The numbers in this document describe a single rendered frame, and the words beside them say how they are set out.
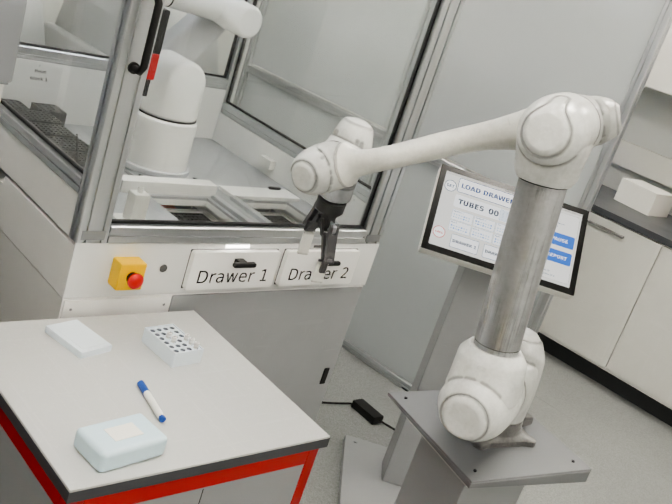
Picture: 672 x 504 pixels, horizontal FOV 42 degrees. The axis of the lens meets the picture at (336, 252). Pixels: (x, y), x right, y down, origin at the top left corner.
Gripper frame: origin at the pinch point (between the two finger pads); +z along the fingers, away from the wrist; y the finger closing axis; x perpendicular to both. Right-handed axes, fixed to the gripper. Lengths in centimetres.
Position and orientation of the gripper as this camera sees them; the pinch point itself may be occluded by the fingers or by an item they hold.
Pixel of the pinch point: (310, 264)
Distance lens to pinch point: 229.5
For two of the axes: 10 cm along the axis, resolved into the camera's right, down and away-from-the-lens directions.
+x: -9.1, -1.0, -4.1
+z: -3.0, 8.4, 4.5
